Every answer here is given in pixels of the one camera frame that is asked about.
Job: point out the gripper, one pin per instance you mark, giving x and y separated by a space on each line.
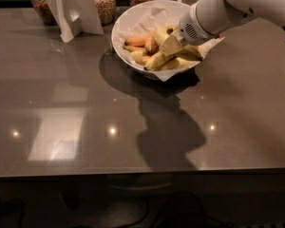
190 28

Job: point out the large yellow-green banana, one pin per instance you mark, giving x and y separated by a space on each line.
162 33

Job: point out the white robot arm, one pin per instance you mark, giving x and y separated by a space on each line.
234 13

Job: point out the yellow banana bottom right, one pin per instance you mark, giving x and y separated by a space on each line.
177 63

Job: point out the long yellow banana with stem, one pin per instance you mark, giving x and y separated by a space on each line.
155 61

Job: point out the orange ripe banana top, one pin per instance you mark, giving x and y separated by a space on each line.
150 44

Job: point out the orange ripe banana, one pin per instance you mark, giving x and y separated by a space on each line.
136 41
150 44

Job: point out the small yellow banana front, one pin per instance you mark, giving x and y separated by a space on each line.
140 56

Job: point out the white ceramic bowl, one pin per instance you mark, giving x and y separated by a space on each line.
129 19

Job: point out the orange ripe banana left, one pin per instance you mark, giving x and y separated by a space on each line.
136 41

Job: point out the white paper bowl liner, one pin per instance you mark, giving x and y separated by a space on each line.
145 18

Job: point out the glass jar of grains centre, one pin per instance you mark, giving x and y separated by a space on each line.
106 10

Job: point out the white folded card stand left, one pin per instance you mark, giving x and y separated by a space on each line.
74 17

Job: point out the glass jar of nuts left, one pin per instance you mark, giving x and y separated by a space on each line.
43 11

